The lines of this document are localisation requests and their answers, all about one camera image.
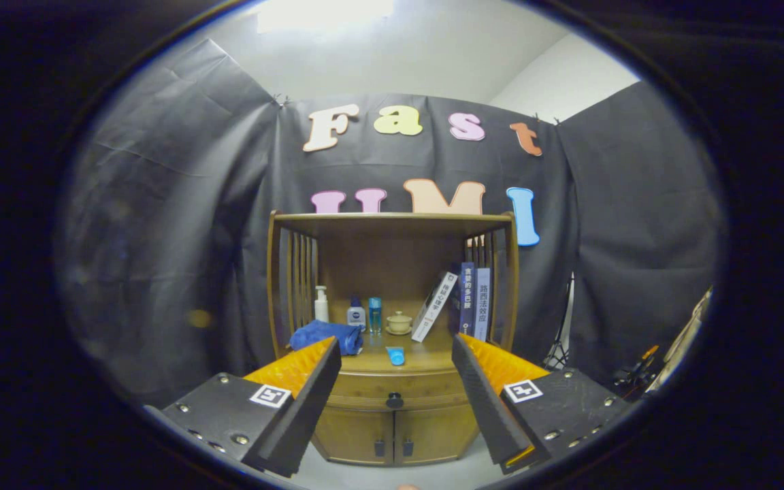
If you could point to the blue and white tube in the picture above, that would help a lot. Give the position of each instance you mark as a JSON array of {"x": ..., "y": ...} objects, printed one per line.
[{"x": 396, "y": 356}]

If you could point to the wooden drawer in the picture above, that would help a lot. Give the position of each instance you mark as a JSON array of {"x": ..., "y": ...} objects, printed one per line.
[{"x": 365, "y": 388}]

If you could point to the white pump bottle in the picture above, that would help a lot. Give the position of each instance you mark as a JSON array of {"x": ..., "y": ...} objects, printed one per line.
[{"x": 322, "y": 309}]

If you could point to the white bottle with blue cap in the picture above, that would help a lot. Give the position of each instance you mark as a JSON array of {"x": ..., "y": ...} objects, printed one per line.
[{"x": 356, "y": 316}]

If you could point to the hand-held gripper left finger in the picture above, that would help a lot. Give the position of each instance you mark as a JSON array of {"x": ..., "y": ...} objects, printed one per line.
[{"x": 303, "y": 415}]

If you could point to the white book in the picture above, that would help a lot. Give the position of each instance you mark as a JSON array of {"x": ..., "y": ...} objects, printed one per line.
[{"x": 433, "y": 306}]

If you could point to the wooden cabinet door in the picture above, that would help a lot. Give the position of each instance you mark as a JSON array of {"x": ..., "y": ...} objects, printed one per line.
[
  {"x": 351, "y": 435},
  {"x": 433, "y": 432}
]

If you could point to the clear blue bottle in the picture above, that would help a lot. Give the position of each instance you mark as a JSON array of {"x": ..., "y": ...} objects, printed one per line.
[{"x": 375, "y": 315}]

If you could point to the wooden countertop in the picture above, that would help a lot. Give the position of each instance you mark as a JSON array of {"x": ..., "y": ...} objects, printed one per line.
[{"x": 426, "y": 357}]

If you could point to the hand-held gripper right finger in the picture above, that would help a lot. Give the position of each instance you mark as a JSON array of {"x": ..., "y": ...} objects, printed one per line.
[{"x": 484, "y": 401}]

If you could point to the beige lidded teacup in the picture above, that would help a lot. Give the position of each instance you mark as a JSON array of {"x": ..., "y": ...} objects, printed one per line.
[{"x": 399, "y": 323}]

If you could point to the beige curved object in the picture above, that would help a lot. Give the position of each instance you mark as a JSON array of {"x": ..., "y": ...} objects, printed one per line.
[{"x": 688, "y": 333}]

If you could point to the black and orange equipment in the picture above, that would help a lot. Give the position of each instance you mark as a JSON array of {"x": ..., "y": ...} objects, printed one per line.
[{"x": 637, "y": 371}]

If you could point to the black drawer knob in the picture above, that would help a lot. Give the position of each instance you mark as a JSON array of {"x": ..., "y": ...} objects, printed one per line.
[{"x": 395, "y": 401}]

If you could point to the rolled blue towel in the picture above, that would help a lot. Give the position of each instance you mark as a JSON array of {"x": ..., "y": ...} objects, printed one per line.
[{"x": 324, "y": 335}]

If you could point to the pale grey-blue book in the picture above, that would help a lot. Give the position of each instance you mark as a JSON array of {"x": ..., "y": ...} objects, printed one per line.
[{"x": 482, "y": 303}]

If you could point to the wooden cabinet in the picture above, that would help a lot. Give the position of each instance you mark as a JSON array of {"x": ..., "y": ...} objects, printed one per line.
[{"x": 392, "y": 262}]

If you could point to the dark blue book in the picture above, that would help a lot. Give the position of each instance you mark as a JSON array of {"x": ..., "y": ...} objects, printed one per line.
[{"x": 467, "y": 299}]

